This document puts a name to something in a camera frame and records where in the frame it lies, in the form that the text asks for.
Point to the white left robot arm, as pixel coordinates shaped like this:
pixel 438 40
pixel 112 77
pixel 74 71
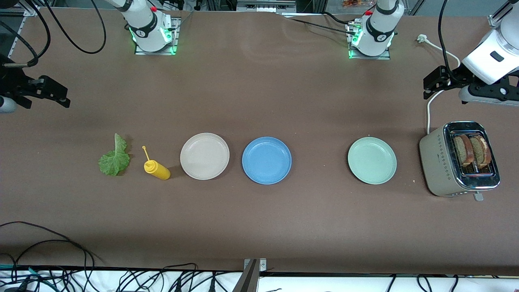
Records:
pixel 379 28

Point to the mint green round plate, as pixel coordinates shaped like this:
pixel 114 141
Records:
pixel 372 160

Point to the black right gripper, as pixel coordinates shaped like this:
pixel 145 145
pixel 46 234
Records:
pixel 12 83

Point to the brown bread slice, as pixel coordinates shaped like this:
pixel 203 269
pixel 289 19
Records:
pixel 462 150
pixel 481 152

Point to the blue round plate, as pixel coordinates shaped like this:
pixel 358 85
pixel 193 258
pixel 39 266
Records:
pixel 266 160

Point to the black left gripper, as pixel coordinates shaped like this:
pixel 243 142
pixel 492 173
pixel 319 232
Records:
pixel 454 76

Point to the green lettuce leaf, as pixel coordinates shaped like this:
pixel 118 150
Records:
pixel 113 162

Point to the beige chrome toaster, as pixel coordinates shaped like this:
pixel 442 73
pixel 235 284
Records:
pixel 436 162

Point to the grey metal power strip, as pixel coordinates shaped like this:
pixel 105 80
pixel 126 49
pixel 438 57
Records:
pixel 263 6

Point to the aluminium table edge rail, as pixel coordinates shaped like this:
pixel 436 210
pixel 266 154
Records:
pixel 31 11

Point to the orange snack packet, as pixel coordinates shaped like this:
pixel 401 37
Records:
pixel 357 3

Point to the small metal table bracket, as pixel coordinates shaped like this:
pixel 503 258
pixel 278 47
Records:
pixel 262 264

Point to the beige round plate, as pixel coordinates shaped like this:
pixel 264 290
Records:
pixel 204 156

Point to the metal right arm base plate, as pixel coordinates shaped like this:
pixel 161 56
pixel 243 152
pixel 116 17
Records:
pixel 175 38

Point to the aluminium frame corner bracket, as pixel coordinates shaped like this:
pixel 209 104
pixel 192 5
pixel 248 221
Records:
pixel 494 19

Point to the grey aluminium profile bar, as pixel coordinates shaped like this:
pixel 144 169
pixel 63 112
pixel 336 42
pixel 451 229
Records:
pixel 247 282

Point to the yellow mustard squeeze bottle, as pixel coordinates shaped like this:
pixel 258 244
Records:
pixel 158 170

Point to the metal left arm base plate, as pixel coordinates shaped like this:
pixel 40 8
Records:
pixel 383 57

